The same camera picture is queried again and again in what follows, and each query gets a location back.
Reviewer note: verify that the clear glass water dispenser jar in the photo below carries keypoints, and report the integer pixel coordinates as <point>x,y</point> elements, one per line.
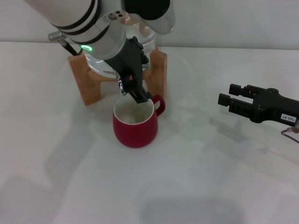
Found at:
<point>95,66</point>

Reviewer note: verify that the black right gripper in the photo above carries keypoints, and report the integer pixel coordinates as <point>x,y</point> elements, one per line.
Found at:
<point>273,107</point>

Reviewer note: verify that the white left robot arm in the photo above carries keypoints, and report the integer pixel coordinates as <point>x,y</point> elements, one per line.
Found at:
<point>70,14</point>

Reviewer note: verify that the chrome dispenser faucet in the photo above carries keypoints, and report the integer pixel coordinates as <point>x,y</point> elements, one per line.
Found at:
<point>121,89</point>

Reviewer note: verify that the red cup with white inside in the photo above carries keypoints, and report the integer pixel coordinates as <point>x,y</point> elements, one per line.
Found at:
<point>135,133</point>

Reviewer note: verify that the wooden dispenser stand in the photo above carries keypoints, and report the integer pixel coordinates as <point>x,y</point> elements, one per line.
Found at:
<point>90,88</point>

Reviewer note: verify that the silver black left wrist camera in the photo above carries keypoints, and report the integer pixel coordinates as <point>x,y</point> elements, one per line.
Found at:
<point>149,9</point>

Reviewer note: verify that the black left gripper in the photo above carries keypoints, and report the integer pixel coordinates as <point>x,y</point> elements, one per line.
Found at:
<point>126,60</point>

